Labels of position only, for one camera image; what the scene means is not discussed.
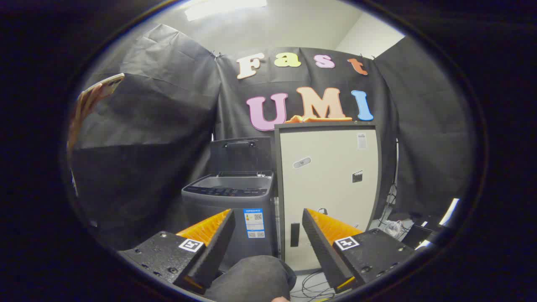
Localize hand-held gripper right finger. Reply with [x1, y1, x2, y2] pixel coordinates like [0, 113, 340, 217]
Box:
[302, 208, 417, 294]

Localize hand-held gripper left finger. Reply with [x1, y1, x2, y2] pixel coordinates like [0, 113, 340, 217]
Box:
[119, 209, 236, 295]

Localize grey washing machine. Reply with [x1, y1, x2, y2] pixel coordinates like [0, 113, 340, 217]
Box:
[181, 171, 278, 273]

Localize orange yellow shirt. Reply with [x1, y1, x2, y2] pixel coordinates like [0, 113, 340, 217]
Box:
[285, 115, 353, 123]

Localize person's leg in dark trousers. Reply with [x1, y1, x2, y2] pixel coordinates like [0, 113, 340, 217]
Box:
[203, 255, 297, 302]

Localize white plastic bag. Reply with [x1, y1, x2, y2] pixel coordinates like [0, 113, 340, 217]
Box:
[384, 220, 405, 237]

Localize black box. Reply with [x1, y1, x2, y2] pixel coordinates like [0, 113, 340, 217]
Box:
[401, 224, 435, 248]

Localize black backdrop cloth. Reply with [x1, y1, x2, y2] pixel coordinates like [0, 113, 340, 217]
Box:
[69, 24, 477, 252]

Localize cables on floor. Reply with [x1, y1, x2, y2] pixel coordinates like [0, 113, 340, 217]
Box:
[289, 271, 336, 301]

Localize beige cabinet with dark frame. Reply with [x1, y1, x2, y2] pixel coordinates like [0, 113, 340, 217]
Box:
[274, 122, 381, 273]

